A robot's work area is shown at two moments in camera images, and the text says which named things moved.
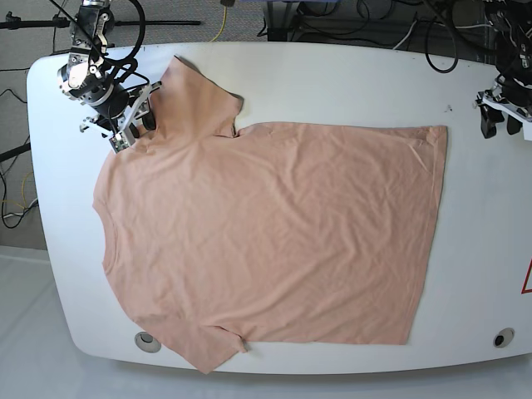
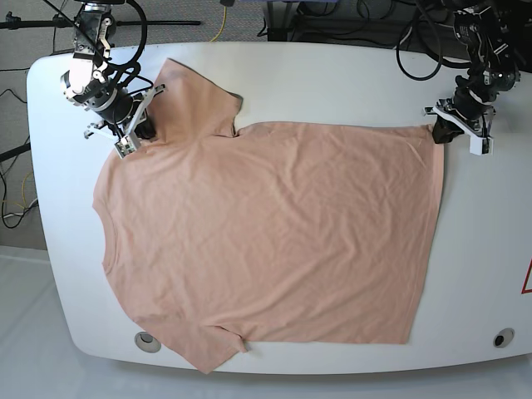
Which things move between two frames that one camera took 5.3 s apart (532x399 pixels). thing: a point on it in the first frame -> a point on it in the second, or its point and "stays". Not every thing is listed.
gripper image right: (513, 100) -> (465, 113)
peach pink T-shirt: (276, 233) stays
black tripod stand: (12, 22) stays
